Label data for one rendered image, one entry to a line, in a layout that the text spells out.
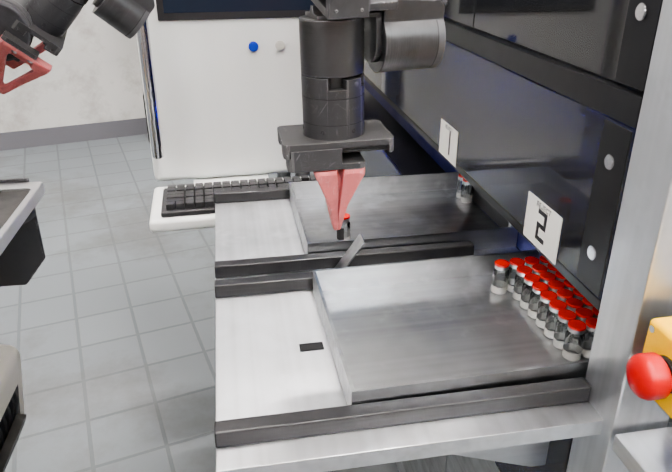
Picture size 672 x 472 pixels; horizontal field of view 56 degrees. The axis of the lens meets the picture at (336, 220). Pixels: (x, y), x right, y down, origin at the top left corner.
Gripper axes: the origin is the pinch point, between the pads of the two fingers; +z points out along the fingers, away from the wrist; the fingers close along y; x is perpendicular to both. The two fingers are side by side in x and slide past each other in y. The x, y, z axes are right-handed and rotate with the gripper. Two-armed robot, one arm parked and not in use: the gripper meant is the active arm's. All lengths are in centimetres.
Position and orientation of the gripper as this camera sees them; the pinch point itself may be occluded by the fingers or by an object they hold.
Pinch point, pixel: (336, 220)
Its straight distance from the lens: 63.0
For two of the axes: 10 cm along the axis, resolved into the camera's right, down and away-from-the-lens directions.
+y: 9.9, -0.9, 1.5
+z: 0.2, 9.1, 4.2
